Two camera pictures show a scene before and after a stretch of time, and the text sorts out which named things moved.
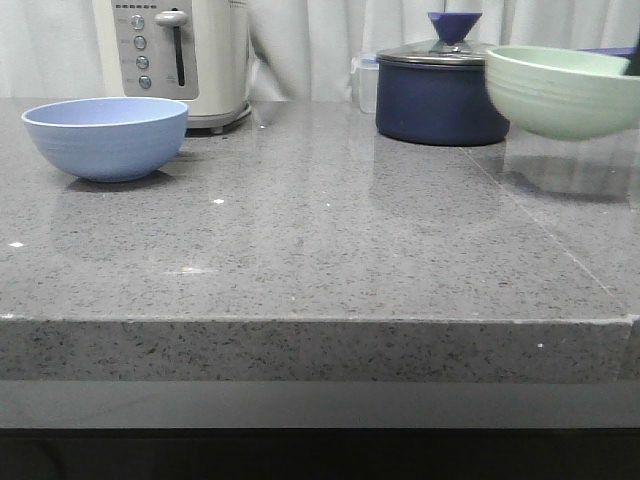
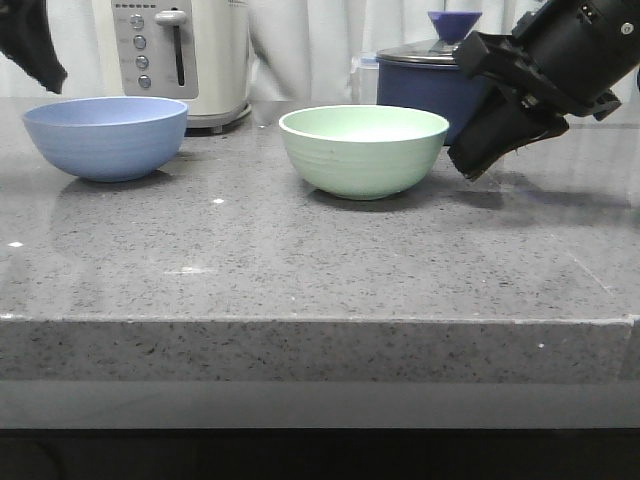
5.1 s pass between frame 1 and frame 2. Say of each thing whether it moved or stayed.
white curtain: stayed
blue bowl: stayed
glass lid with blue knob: stayed
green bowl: moved
